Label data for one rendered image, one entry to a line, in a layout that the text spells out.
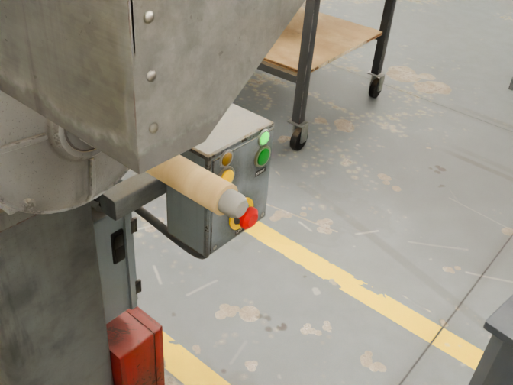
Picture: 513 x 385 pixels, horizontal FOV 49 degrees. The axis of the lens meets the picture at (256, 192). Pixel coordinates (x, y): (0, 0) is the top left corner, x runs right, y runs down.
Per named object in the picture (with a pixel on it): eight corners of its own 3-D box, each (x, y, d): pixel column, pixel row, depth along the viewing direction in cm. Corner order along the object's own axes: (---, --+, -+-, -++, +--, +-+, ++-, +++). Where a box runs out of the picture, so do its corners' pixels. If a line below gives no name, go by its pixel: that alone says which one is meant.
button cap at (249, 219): (227, 224, 96) (228, 206, 94) (243, 215, 99) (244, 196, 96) (244, 234, 94) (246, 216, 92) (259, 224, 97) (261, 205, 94)
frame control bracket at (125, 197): (101, 211, 89) (98, 191, 87) (186, 166, 102) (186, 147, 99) (116, 222, 88) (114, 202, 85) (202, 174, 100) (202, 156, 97)
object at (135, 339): (65, 381, 143) (43, 276, 121) (105, 351, 151) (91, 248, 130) (130, 444, 131) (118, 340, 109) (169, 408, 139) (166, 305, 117)
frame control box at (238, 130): (94, 235, 105) (78, 112, 90) (177, 189, 119) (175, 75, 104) (185, 302, 93) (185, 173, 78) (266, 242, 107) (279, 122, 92)
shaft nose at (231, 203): (238, 192, 53) (226, 214, 53) (227, 186, 51) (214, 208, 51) (254, 201, 52) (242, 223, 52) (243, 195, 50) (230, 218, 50)
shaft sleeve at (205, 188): (120, 121, 63) (106, 147, 63) (101, 111, 60) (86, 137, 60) (242, 189, 54) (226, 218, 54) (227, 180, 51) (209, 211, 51)
